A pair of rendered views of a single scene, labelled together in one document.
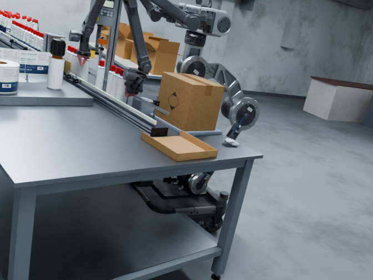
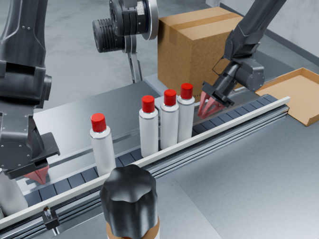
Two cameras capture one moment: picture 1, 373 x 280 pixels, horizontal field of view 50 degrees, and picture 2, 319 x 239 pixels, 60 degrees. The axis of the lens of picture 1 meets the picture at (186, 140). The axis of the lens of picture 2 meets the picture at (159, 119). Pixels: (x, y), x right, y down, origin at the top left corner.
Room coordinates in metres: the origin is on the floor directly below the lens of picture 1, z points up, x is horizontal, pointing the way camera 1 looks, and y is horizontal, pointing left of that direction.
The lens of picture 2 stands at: (2.31, 1.09, 1.49)
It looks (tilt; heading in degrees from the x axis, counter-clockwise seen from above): 39 degrees down; 282
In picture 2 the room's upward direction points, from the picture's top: straight up
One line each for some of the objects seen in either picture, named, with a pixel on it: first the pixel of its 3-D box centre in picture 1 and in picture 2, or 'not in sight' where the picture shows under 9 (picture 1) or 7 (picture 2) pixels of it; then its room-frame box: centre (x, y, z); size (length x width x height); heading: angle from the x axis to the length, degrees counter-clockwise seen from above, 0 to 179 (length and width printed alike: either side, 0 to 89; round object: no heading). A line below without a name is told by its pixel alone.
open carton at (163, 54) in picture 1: (159, 55); not in sight; (4.52, 0.49, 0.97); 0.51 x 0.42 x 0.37; 127
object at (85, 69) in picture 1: (85, 68); (3, 184); (2.74, 0.78, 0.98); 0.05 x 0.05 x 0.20
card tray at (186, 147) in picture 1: (179, 144); (304, 93); (1.92, 0.03, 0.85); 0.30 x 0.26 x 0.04; 43
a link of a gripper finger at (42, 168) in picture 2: (81, 58); (30, 170); (2.64, 0.79, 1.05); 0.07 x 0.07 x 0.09; 42
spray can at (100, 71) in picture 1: (100, 76); (103, 148); (2.56, 0.63, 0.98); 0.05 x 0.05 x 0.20
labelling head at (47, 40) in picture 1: (54, 53); not in sight; (2.90, 1.06, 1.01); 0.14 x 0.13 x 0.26; 43
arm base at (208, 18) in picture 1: (204, 20); not in sight; (2.38, 0.04, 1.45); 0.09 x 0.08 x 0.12; 32
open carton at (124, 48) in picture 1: (130, 43); not in sight; (5.19, 0.95, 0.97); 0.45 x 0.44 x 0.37; 125
